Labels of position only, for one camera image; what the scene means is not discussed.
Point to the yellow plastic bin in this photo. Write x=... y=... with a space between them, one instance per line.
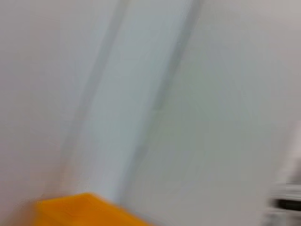
x=82 y=212

